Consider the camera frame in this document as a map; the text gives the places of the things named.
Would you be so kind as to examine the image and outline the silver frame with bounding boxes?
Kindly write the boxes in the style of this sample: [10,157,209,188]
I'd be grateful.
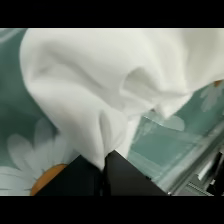
[156,120,224,197]

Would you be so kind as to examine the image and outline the white shirt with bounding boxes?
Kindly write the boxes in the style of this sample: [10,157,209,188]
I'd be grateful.
[18,27,224,172]

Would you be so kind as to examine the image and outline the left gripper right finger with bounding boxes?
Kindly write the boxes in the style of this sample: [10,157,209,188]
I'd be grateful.
[103,149,168,197]

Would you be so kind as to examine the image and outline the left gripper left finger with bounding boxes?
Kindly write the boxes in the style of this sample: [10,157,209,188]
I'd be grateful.
[34,154,105,197]

